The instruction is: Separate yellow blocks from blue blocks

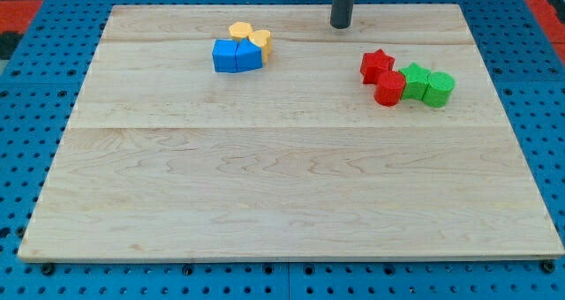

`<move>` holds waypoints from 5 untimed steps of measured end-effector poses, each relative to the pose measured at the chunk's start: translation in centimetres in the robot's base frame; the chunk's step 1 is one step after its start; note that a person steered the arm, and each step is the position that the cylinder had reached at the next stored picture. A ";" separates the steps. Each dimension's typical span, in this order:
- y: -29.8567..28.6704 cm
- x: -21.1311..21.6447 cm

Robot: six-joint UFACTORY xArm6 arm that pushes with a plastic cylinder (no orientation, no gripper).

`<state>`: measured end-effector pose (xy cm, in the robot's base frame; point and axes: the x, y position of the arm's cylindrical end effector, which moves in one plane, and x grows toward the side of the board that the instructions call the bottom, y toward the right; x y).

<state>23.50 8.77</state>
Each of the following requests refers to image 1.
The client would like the blue pentagon block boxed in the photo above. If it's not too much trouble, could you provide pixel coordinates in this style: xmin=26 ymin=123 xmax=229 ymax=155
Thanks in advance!
xmin=236 ymin=39 xmax=263 ymax=72

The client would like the yellow heart block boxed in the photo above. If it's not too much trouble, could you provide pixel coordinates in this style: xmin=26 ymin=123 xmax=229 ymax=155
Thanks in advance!
xmin=248 ymin=29 xmax=272 ymax=63

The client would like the blue cube block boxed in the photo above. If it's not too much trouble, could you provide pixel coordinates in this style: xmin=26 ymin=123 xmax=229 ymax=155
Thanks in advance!
xmin=212 ymin=39 xmax=238 ymax=73

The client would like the yellow hexagon block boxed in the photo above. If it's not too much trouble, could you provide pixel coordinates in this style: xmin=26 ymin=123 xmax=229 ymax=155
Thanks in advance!
xmin=228 ymin=21 xmax=253 ymax=41

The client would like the red cylinder block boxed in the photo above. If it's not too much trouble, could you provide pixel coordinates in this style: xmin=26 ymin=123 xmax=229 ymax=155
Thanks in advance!
xmin=373 ymin=71 xmax=406 ymax=107

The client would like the red star block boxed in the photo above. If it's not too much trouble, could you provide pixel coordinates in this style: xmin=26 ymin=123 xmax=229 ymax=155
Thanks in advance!
xmin=360 ymin=49 xmax=396 ymax=85

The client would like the wooden board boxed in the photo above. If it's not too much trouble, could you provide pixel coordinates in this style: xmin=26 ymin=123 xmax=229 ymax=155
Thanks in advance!
xmin=18 ymin=4 xmax=564 ymax=263

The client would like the green star block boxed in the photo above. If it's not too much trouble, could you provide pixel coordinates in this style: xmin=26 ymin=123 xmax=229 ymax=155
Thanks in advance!
xmin=399 ymin=63 xmax=431 ymax=101

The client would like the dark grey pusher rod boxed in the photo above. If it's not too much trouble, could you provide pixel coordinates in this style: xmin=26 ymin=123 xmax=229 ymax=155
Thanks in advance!
xmin=330 ymin=0 xmax=355 ymax=29

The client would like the green cylinder block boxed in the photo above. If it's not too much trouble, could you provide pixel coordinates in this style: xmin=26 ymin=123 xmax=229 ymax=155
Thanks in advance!
xmin=422 ymin=71 xmax=456 ymax=108

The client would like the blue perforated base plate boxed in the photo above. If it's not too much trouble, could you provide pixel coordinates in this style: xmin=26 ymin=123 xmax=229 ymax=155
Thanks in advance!
xmin=1 ymin=0 xmax=564 ymax=299

